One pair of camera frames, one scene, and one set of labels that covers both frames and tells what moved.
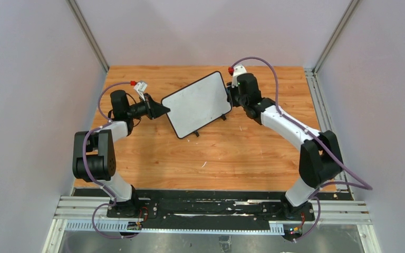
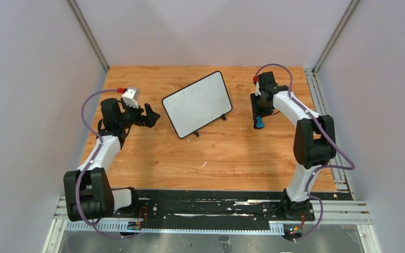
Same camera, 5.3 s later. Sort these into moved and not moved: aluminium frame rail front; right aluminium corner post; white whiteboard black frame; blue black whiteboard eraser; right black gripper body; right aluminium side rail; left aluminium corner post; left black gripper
Moved: right black gripper body; left black gripper; blue black whiteboard eraser
Not moved: right aluminium side rail; white whiteboard black frame; right aluminium corner post; left aluminium corner post; aluminium frame rail front
